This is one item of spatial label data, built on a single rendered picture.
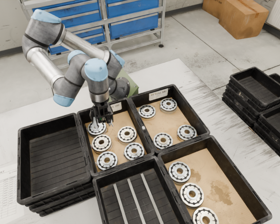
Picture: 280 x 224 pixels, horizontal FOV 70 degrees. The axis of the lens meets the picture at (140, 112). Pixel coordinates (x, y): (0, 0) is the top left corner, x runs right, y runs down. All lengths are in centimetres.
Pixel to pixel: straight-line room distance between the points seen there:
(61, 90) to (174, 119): 66
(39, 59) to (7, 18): 260
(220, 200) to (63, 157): 78
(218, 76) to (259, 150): 169
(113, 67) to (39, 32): 42
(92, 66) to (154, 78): 99
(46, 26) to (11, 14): 248
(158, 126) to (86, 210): 57
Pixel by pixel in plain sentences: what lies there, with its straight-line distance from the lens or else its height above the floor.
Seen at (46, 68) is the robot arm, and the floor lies 125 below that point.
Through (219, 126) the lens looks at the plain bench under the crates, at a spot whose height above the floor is 70.
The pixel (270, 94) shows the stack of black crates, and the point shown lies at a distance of 210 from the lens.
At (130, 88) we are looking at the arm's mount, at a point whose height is 84.
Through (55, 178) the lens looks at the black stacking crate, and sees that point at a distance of 109.
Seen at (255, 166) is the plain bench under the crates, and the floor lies 70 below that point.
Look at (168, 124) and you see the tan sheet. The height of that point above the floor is 83.
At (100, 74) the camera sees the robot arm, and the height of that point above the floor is 133.
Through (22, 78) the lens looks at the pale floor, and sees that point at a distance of 321.
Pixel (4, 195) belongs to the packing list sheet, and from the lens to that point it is 133.
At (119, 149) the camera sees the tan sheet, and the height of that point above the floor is 83.
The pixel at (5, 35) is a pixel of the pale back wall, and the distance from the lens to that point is 369.
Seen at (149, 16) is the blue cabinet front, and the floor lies 52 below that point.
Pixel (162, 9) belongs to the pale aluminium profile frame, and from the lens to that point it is 305.
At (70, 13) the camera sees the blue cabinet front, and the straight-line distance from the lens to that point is 267.
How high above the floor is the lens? 176
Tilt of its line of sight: 50 degrees down
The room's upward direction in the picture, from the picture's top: 2 degrees counter-clockwise
